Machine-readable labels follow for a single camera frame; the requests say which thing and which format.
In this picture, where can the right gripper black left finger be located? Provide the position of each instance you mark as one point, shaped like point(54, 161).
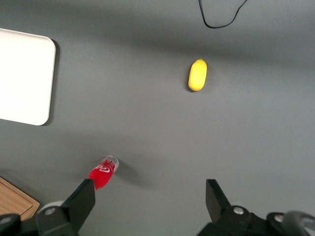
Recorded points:
point(73, 211)

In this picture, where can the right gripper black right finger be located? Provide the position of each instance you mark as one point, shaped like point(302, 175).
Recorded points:
point(219, 209)

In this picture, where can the cream rectangular plastic tray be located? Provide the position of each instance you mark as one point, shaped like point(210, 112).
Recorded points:
point(24, 73)

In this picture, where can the red cola bottle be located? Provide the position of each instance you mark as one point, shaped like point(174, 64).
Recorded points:
point(102, 174)

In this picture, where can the wooden two-drawer cabinet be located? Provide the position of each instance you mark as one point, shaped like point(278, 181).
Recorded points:
point(14, 199)

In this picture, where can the yellow lemon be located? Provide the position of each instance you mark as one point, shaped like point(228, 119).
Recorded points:
point(197, 75)

